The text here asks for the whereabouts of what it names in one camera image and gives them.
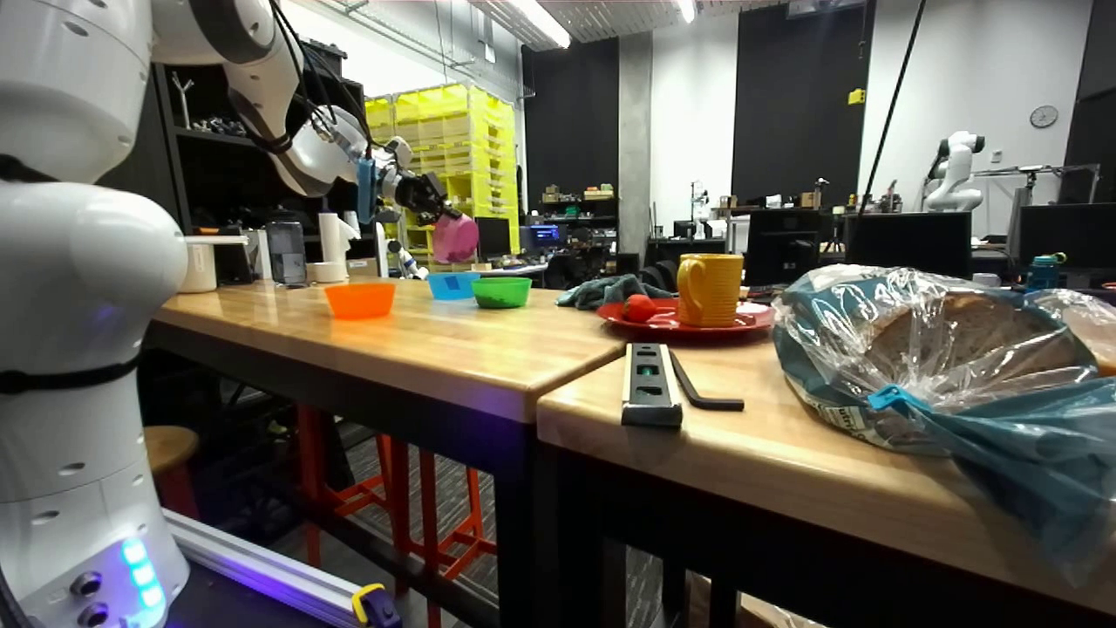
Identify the yellow mug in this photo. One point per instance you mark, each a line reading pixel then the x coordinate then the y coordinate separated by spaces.
pixel 707 291

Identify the orange plastic bowl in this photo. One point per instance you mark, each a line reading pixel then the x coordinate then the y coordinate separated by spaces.
pixel 362 302

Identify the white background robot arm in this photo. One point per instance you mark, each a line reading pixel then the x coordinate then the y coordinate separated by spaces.
pixel 956 172

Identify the green plastic bowl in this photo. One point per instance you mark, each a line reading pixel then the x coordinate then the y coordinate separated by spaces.
pixel 501 293

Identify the orange metal stand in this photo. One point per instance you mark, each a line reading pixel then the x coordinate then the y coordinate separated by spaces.
pixel 436 509

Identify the black computer monitor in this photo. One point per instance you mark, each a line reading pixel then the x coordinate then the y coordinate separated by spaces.
pixel 908 243

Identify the aluminium rail with yellow clip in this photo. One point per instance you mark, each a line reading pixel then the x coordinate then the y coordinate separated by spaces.
pixel 281 571

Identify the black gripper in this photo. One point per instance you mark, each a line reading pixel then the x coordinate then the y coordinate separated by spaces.
pixel 420 191

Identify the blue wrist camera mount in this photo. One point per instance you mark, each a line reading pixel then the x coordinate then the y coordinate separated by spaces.
pixel 368 188

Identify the blue plastic bowl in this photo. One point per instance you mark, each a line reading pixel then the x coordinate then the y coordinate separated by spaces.
pixel 450 288

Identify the yellow storage bin shelf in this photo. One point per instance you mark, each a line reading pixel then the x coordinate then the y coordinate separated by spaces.
pixel 467 150

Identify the glass jar with black lid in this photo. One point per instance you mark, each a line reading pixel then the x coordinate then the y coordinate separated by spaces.
pixel 286 247

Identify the purple plastic bowl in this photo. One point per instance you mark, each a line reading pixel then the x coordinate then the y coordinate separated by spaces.
pixel 458 243

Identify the bread loaf in plastic bag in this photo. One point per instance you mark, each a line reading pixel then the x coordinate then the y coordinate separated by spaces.
pixel 954 386

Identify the red tomato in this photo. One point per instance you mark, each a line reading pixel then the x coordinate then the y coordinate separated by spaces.
pixel 640 307

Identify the round wall clock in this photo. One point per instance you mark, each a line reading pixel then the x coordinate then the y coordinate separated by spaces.
pixel 1043 116

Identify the red plate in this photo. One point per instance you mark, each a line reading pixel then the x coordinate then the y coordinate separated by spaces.
pixel 649 327

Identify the round wooden stool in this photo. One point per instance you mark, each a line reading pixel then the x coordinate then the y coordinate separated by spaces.
pixel 172 448

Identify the long black hex key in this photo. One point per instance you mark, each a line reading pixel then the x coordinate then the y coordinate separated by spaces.
pixel 704 394

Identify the black metal table frame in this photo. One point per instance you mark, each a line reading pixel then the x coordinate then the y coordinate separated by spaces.
pixel 518 524

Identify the teal cloth rag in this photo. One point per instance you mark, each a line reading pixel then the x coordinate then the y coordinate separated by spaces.
pixel 613 291

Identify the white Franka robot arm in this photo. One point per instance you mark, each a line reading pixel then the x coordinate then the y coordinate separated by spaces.
pixel 82 291

